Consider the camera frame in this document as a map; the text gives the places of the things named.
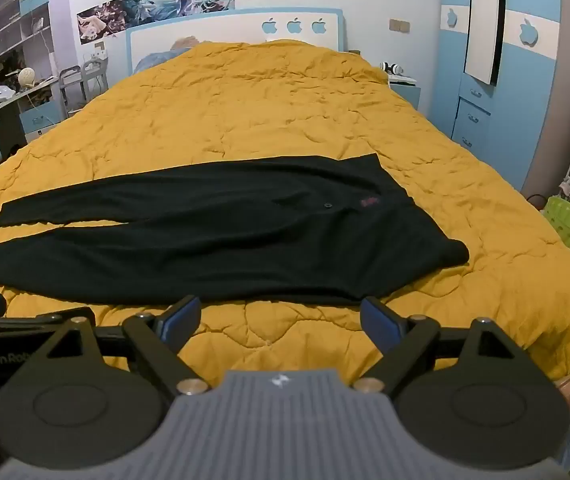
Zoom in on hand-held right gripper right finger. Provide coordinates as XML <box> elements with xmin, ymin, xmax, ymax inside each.
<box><xmin>351</xmin><ymin>296</ymin><xmax>522</xmax><ymax>397</ymax></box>

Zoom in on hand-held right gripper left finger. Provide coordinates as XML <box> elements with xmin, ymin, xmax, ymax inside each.
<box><xmin>35</xmin><ymin>295</ymin><xmax>210</xmax><ymax>397</ymax></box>

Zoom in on black pants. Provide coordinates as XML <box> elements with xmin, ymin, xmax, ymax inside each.
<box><xmin>0</xmin><ymin>154</ymin><xmax>470</xmax><ymax>307</ymax></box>

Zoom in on blue desk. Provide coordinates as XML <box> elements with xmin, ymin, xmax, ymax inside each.
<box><xmin>0</xmin><ymin>74</ymin><xmax>67</xmax><ymax>188</ymax></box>

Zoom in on green plastic basket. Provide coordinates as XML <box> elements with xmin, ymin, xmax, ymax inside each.
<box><xmin>542</xmin><ymin>195</ymin><xmax>570</xmax><ymax>257</ymax></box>

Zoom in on blue nightstand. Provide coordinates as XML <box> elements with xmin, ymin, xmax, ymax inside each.
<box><xmin>388</xmin><ymin>74</ymin><xmax>422</xmax><ymax>112</ymax></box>

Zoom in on mustard yellow quilt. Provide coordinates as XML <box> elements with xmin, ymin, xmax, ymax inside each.
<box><xmin>0</xmin><ymin>40</ymin><xmax>570</xmax><ymax>413</ymax></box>

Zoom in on grey metal chair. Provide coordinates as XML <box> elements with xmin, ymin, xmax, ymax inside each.
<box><xmin>57</xmin><ymin>57</ymin><xmax>109</xmax><ymax>117</ymax></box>

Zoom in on blue white wardrobe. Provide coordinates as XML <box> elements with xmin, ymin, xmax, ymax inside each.
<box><xmin>434</xmin><ymin>0</ymin><xmax>564</xmax><ymax>192</ymax></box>

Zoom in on blue pillow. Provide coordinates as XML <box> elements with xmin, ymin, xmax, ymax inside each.
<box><xmin>134</xmin><ymin>35</ymin><xmax>202</xmax><ymax>74</ymax></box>

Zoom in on white blue bed headboard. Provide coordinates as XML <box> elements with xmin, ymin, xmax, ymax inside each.
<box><xmin>125</xmin><ymin>7</ymin><xmax>346</xmax><ymax>77</ymax></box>

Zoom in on tall wall mirror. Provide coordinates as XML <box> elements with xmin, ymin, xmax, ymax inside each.
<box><xmin>464</xmin><ymin>0</ymin><xmax>507</xmax><ymax>86</ymax></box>

